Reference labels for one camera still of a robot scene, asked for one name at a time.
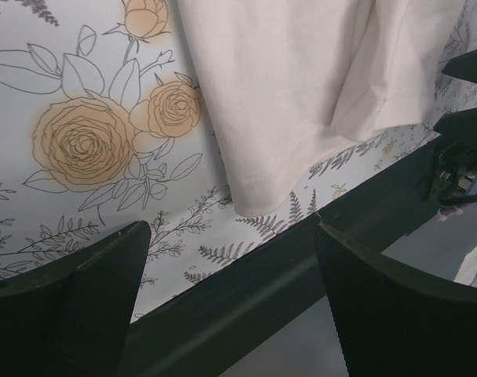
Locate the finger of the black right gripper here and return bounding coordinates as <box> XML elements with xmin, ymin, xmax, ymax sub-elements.
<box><xmin>434</xmin><ymin>108</ymin><xmax>477</xmax><ymax>144</ymax></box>
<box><xmin>442</xmin><ymin>49</ymin><xmax>477</xmax><ymax>84</ymax></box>

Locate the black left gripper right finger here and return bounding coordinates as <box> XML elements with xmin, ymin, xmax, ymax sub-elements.
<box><xmin>315</xmin><ymin>223</ymin><xmax>477</xmax><ymax>376</ymax></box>

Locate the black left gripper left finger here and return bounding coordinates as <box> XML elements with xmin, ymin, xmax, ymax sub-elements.
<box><xmin>0</xmin><ymin>221</ymin><xmax>151</xmax><ymax>376</ymax></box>

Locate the white and green t-shirt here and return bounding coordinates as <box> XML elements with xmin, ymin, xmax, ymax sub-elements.
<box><xmin>178</xmin><ymin>1</ymin><xmax>464</xmax><ymax>217</ymax></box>

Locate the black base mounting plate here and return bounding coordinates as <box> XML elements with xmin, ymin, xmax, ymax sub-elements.
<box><xmin>119</xmin><ymin>137</ymin><xmax>477</xmax><ymax>377</ymax></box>

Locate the floral patterned table mat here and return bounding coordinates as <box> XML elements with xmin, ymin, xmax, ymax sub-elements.
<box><xmin>0</xmin><ymin>1</ymin><xmax>477</xmax><ymax>319</ymax></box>

